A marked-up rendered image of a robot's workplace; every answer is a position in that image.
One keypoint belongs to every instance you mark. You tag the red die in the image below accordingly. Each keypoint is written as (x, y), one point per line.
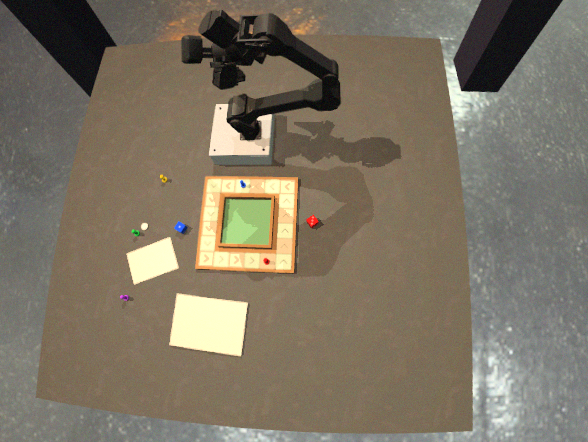
(312, 221)

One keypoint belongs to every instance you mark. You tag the blue die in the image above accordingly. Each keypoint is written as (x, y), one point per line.
(180, 227)

